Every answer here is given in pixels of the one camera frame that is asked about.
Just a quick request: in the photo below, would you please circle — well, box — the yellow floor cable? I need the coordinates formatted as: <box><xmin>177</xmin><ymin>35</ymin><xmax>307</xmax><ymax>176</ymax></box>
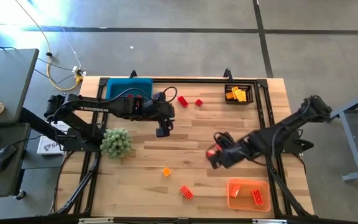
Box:
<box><xmin>13</xmin><ymin>0</ymin><xmax>84</xmax><ymax>92</ymax></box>

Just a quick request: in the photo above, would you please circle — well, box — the grey metal stand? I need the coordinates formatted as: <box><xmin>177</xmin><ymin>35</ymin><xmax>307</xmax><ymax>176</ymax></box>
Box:
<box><xmin>321</xmin><ymin>85</ymin><xmax>358</xmax><ymax>183</ymax></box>

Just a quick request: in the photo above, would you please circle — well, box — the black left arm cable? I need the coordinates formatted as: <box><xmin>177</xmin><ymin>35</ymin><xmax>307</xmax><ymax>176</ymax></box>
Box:
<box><xmin>104</xmin><ymin>86</ymin><xmax>179</xmax><ymax>105</ymax></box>

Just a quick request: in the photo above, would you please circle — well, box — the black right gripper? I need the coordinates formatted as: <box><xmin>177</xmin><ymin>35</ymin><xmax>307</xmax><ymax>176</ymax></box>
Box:
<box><xmin>206</xmin><ymin>136</ymin><xmax>256</xmax><ymax>170</ymax></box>

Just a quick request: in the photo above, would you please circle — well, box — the black mesh basket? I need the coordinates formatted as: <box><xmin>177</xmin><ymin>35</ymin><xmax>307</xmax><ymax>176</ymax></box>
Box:
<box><xmin>224</xmin><ymin>83</ymin><xmax>255</xmax><ymax>105</ymax></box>

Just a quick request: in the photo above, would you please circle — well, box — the orange long block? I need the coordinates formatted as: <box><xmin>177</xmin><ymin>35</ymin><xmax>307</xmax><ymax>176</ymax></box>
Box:
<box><xmin>229</xmin><ymin>183</ymin><xmax>242</xmax><ymax>198</ymax></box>

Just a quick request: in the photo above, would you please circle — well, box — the grey side desk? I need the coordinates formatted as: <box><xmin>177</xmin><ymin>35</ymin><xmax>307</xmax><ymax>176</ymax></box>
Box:
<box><xmin>0</xmin><ymin>48</ymin><xmax>40</xmax><ymax>127</ymax></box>

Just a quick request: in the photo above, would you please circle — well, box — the green plant in white pot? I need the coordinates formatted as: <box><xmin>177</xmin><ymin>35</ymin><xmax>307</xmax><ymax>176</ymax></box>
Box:
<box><xmin>99</xmin><ymin>128</ymin><xmax>133</xmax><ymax>159</ymax></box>

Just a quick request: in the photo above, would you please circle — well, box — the white printed box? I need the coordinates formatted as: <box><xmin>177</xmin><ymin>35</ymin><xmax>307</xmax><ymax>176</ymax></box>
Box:
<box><xmin>36</xmin><ymin>120</ymin><xmax>71</xmax><ymax>156</ymax></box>

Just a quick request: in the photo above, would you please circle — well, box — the orange translucent bin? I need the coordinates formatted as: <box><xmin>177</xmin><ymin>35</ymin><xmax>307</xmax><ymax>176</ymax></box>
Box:
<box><xmin>227</xmin><ymin>178</ymin><xmax>272</xmax><ymax>213</ymax></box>

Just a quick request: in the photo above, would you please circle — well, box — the white power adapter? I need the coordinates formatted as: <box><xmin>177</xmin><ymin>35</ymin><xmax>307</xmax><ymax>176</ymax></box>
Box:
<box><xmin>71</xmin><ymin>65</ymin><xmax>87</xmax><ymax>77</ymax></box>

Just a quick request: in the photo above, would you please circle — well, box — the blue plastic bin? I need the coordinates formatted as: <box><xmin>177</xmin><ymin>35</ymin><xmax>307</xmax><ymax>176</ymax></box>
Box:
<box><xmin>105</xmin><ymin>77</ymin><xmax>154</xmax><ymax>103</ymax></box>

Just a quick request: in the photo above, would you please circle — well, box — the black aluminium table frame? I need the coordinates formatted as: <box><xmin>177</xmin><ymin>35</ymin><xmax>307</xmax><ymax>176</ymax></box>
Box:
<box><xmin>50</xmin><ymin>76</ymin><xmax>315</xmax><ymax>218</ymax></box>

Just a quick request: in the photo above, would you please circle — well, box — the black computer mouse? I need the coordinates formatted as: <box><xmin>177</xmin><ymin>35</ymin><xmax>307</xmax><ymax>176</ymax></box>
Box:
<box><xmin>0</xmin><ymin>144</ymin><xmax>17</xmax><ymax>173</ymax></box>

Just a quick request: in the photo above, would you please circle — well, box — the white floor cable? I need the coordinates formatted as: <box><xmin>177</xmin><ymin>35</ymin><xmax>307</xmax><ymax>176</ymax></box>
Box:
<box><xmin>61</xmin><ymin>26</ymin><xmax>83</xmax><ymax>71</ymax></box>

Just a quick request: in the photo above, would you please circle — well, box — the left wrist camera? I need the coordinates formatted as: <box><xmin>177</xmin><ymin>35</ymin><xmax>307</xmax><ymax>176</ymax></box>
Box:
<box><xmin>155</xmin><ymin>125</ymin><xmax>171</xmax><ymax>138</ymax></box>

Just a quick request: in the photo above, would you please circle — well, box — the silver bracket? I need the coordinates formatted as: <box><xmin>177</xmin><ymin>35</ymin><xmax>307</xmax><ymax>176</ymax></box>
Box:
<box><xmin>252</xmin><ymin>218</ymin><xmax>288</xmax><ymax>224</ymax></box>
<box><xmin>78</xmin><ymin>217</ymin><xmax>114</xmax><ymax>224</ymax></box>

